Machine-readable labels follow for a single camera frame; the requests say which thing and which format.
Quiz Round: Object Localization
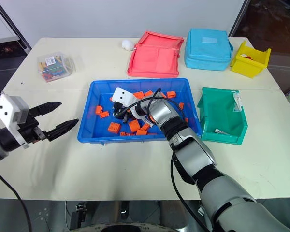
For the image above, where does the clear box of coloured pieces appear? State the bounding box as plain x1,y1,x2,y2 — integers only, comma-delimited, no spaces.
36,51,77,84

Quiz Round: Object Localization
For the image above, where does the white label on green bin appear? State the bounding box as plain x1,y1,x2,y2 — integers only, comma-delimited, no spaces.
232,90,244,113

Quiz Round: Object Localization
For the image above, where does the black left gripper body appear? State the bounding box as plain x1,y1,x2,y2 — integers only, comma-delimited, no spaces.
16,111,49,145

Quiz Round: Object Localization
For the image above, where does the yellow plastic bin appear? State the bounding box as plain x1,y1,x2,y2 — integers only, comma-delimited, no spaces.
230,40,272,79

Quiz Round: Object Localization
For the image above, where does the white round object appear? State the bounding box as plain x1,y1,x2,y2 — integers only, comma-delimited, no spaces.
121,39,135,52

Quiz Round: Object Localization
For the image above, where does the black slanted pole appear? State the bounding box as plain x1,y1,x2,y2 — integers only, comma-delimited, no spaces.
0,0,31,53

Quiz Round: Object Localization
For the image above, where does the pink fabric case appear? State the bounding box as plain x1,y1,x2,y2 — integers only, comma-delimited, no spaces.
126,30,185,79

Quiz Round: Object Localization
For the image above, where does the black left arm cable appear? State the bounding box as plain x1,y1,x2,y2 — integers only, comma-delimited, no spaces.
0,167,33,232

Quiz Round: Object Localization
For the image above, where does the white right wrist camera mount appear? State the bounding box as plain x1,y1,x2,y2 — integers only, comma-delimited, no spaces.
111,87,146,119

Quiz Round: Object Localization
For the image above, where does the light blue fabric bag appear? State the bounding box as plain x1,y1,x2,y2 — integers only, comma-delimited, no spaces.
184,28,234,71

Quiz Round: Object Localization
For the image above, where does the dark panel frame post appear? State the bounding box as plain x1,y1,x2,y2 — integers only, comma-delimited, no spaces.
229,0,251,37

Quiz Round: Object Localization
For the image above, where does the green plastic bin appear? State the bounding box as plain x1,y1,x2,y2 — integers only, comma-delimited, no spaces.
197,87,249,146

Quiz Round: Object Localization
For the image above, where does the blue plastic bin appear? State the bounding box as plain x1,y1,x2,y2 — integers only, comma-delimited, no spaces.
77,77,203,146

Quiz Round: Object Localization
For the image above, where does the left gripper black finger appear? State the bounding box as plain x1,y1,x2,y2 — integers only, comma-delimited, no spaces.
44,118,80,142
28,101,63,120

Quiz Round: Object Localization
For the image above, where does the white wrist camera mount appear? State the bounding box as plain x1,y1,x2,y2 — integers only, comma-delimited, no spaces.
0,93,30,149
111,87,146,119

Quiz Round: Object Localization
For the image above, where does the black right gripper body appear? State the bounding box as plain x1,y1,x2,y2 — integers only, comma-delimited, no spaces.
113,101,131,116

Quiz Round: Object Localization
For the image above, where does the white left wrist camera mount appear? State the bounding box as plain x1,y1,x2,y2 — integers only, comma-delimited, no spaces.
0,93,30,149

